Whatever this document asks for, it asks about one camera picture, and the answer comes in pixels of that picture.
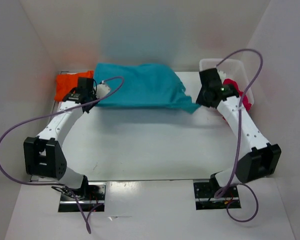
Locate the orange t shirt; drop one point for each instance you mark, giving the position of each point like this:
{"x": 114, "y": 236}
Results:
{"x": 68, "y": 81}

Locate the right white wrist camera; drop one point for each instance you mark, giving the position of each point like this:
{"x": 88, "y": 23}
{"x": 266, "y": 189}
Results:
{"x": 221, "y": 74}

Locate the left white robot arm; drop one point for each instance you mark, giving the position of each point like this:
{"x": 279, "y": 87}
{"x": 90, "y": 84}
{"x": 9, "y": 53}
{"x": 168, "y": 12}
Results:
{"x": 43, "y": 153}

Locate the white plastic basket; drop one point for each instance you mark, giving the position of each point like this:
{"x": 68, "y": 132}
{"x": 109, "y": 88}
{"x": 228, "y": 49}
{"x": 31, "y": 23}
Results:
{"x": 234, "y": 69}

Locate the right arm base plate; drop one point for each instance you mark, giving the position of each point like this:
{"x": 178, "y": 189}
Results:
{"x": 204, "y": 197}

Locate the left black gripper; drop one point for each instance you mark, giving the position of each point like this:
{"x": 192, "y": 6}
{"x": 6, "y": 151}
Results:
{"x": 93, "y": 94}

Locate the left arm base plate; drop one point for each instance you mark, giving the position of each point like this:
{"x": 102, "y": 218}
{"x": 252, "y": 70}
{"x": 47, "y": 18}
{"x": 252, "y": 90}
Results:
{"x": 93, "y": 201}

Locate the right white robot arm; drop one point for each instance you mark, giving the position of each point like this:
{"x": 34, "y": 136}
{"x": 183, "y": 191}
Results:
{"x": 256, "y": 156}

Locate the teal t shirt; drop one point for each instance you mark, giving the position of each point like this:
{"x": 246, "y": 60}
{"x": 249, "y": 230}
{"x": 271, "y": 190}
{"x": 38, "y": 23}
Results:
{"x": 143, "y": 86}

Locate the pink t shirt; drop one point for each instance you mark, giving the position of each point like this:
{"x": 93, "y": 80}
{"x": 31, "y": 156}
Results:
{"x": 240, "y": 92}

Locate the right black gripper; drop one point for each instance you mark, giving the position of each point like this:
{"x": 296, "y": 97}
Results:
{"x": 200, "y": 100}

